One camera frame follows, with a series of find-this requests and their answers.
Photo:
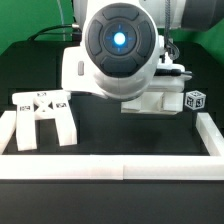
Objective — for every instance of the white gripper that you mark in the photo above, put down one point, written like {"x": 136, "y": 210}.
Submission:
{"x": 131, "y": 68}

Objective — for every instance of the white chair back frame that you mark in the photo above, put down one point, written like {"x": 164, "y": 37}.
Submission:
{"x": 43, "y": 105}

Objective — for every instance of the white chair seat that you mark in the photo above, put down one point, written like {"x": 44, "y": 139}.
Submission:
{"x": 160, "y": 103}

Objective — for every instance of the white tagged cube far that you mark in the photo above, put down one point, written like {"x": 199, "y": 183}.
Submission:
{"x": 195, "y": 100}

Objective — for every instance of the white left fence rail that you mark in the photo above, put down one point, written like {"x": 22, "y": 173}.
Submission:
{"x": 7, "y": 128}

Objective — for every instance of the white fence rail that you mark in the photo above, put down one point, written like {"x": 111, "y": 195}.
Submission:
{"x": 118, "y": 167}
{"x": 7, "y": 128}
{"x": 210, "y": 135}

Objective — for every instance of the white front fence rail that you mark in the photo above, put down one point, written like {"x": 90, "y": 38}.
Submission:
{"x": 118, "y": 167}

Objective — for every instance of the white right fence rail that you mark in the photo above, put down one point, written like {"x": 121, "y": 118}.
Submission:
{"x": 210, "y": 135}

